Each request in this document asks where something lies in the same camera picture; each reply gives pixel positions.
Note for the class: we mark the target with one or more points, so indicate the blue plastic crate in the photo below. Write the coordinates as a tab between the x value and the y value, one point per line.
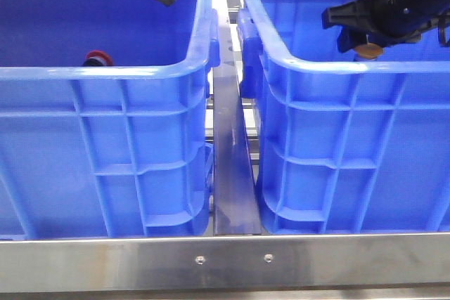
103	152
345	146

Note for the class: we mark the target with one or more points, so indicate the blue plastic crate left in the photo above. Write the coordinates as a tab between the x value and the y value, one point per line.
103	152

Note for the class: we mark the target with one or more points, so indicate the stainless steel front rail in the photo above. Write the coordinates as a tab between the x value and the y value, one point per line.
229	262

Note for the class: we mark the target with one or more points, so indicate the red mushroom push button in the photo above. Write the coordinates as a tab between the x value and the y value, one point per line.
97	58

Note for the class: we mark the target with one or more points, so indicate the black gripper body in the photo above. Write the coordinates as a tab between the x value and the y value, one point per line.
400	18

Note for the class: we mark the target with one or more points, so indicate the yellow mushroom push button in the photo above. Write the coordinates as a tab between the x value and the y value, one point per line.
367	52

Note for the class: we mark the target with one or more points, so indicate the blue plastic crate right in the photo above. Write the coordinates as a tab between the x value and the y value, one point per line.
345	146

